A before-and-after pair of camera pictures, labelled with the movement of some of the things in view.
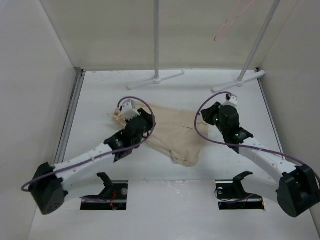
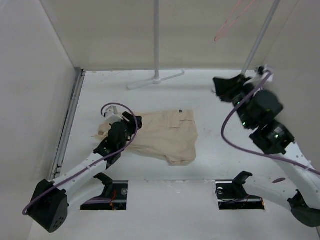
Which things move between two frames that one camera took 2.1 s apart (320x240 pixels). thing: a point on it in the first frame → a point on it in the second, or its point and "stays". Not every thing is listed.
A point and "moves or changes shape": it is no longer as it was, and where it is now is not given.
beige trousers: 179,134 moves or changes shape
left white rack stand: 156,79 stays
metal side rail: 63,138 stays
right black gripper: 208,113 → 225,87
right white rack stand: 240,82 stays
